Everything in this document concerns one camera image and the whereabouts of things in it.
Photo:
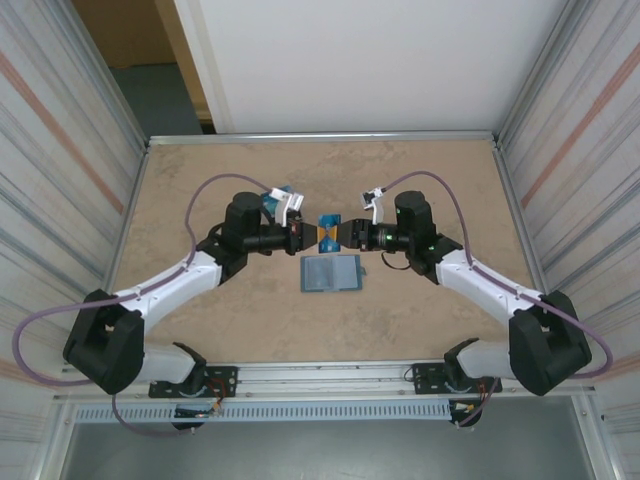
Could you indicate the tan wooden door edge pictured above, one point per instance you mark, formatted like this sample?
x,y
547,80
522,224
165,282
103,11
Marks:
x,y
188,70

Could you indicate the blue card box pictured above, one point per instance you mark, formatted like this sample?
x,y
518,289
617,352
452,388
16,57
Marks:
x,y
270,205

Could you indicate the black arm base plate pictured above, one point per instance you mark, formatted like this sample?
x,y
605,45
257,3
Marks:
x,y
225,380
425,382

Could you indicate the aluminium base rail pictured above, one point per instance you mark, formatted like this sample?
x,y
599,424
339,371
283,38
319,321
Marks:
x,y
320,374

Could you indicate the blue leather card holder wallet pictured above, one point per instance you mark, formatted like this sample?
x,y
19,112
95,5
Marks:
x,y
330,275

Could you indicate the translucent striped enclosure panel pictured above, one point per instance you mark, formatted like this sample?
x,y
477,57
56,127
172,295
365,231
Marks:
x,y
50,175
590,175

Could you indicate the blue VIP card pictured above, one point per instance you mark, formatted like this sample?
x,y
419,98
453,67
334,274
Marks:
x,y
286,188

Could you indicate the aluminium table side rail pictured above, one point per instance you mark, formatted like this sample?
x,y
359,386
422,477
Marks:
x,y
516,220
127,220

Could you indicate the small circuit board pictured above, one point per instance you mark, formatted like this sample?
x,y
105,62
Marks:
x,y
197,413

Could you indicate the aluminium frame crossbar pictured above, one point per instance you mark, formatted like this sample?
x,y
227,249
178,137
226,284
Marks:
x,y
320,138

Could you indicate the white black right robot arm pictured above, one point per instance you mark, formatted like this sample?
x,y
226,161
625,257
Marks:
x,y
480,280

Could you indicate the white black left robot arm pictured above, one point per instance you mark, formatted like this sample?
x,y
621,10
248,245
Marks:
x,y
165,285

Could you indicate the aluminium corner post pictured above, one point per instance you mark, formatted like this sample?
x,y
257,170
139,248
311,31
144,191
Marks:
x,y
536,75
109,75

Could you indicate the teal card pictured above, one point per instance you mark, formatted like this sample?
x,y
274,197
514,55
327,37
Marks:
x,y
270,204

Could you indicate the orange and blue small object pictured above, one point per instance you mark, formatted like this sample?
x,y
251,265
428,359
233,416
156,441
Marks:
x,y
330,220

